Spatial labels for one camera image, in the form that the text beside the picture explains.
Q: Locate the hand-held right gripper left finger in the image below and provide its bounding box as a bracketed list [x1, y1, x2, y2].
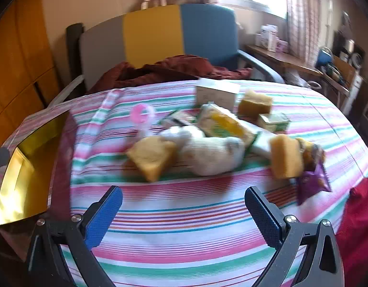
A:
[25, 185, 123, 287]

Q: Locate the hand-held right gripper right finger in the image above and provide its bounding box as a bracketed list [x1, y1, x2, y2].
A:
[244, 186, 343, 287]

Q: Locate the purple snack packet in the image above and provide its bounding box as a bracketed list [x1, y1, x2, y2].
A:
[296, 158, 332, 205]

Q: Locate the yellow sponge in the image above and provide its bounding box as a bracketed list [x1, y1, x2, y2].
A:
[238, 89, 273, 117]
[269, 134, 304, 180]
[126, 135, 178, 183]

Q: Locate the white sponge block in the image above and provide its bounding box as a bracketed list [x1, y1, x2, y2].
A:
[251, 132, 276, 157]

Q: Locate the orange snack packet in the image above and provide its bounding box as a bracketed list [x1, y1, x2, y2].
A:
[296, 138, 326, 171]

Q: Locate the gold cardboard box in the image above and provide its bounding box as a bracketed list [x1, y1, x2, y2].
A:
[0, 110, 77, 226]

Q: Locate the small green carton box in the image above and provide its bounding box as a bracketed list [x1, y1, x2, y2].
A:
[257, 112, 290, 133]

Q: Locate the yellow green packet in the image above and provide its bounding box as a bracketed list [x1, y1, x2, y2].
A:
[197, 103, 258, 147]

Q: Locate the pink plastic ring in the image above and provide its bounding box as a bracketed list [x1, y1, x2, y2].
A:
[130, 103, 156, 138]

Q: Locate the green scouring pad pack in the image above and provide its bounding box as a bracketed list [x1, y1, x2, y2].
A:
[160, 109, 196, 129]

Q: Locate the white printed carton box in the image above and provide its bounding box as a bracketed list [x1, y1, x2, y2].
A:
[195, 78, 241, 111]

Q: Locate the striped bed sheet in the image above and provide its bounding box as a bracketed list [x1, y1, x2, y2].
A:
[0, 79, 368, 287]

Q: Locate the red cloth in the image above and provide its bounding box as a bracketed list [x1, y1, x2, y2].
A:
[336, 178, 368, 287]

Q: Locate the wooden desk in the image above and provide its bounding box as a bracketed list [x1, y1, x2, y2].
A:
[244, 44, 323, 77]

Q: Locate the maroon cloth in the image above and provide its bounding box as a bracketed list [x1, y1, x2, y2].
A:
[87, 54, 253, 94]

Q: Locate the orange wooden wardrobe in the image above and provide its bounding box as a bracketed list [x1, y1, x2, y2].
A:
[0, 0, 60, 153]

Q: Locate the blue round container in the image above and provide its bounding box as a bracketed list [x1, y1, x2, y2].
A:
[315, 46, 332, 68]

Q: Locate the black upright panel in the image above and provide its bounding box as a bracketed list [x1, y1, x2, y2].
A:
[66, 22, 84, 84]

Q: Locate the cluttered side rack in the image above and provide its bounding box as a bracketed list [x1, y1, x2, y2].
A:
[321, 30, 365, 114]

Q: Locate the white box with blue print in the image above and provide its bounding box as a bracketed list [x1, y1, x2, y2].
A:
[260, 24, 278, 51]

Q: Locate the grey yellow blue chair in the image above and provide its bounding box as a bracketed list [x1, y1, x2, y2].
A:
[48, 4, 284, 108]

